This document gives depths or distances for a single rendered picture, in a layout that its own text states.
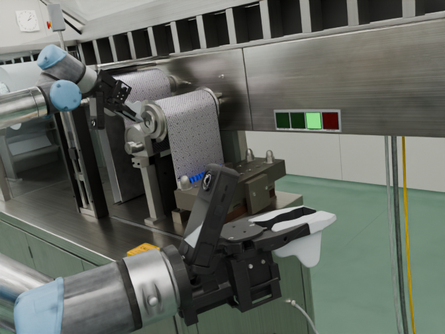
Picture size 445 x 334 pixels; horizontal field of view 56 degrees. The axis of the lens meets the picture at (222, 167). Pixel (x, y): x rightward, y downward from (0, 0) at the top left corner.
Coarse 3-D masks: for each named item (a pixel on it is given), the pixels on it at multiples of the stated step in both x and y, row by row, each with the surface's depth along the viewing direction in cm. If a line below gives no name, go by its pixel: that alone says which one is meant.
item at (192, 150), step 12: (180, 132) 141; (192, 132) 145; (204, 132) 149; (216, 132) 154; (180, 144) 142; (192, 144) 146; (204, 144) 150; (216, 144) 154; (180, 156) 142; (192, 156) 146; (204, 156) 150; (216, 156) 155; (180, 168) 142; (192, 168) 146; (204, 168) 151; (180, 180) 143
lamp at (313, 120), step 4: (308, 116) 135; (312, 116) 134; (316, 116) 133; (308, 120) 136; (312, 120) 135; (316, 120) 134; (320, 120) 133; (308, 124) 136; (312, 124) 135; (316, 124) 134; (320, 124) 133; (312, 128) 136; (316, 128) 135; (320, 128) 134
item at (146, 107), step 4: (148, 104) 138; (144, 108) 139; (148, 108) 137; (152, 108) 136; (140, 112) 141; (152, 112) 136; (156, 112) 135; (140, 116) 142; (156, 116) 136; (160, 116) 135; (156, 120) 136; (160, 120) 135; (140, 124) 143; (160, 124) 136; (160, 128) 136; (144, 132) 143; (156, 132) 138; (160, 132) 137; (152, 136) 140; (156, 136) 139
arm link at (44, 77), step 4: (44, 72) 114; (40, 76) 114; (44, 76) 113; (48, 76) 113; (52, 76) 113; (40, 80) 113; (44, 80) 113; (48, 80) 113; (52, 80) 113; (56, 80) 114; (36, 84) 113; (40, 84) 111; (44, 116) 114; (48, 116) 114
